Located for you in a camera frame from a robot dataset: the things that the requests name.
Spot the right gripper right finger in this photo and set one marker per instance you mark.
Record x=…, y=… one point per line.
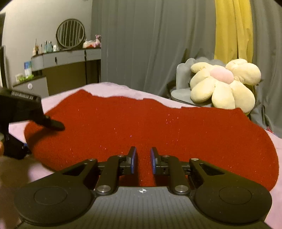
x=176, y=170

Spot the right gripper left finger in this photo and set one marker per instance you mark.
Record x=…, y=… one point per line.
x=111, y=170

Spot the red knit cardigan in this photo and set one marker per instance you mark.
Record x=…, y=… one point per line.
x=97, y=127

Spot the pink plush bedspread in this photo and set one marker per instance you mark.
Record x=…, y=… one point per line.
x=17, y=172

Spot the grey low cabinet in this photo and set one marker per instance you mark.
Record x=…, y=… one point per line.
x=37, y=86

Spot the blue white box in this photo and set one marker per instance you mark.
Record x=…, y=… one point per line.
x=28, y=68

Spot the grey dressing table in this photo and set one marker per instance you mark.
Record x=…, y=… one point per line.
x=67, y=70

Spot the grey shell chair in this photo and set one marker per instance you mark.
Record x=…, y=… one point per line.
x=183, y=77

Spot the round black framed mirror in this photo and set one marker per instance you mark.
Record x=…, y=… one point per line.
x=70, y=34

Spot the cream flower plush cushion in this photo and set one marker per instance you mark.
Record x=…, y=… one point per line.
x=225, y=86

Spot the pink plush toy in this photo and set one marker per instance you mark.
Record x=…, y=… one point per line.
x=97, y=41

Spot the grey curtain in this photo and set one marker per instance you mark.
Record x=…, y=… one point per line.
x=144, y=41

